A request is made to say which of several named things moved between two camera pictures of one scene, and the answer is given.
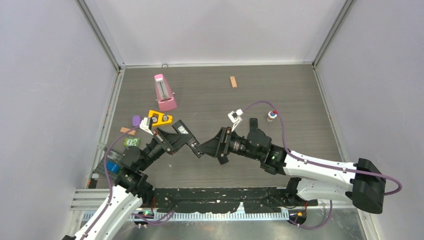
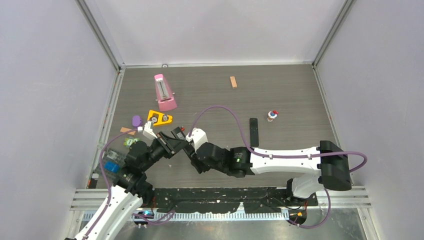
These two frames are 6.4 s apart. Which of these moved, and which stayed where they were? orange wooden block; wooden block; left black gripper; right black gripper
Moved: right black gripper
Stayed: wooden block; left black gripper; orange wooden block
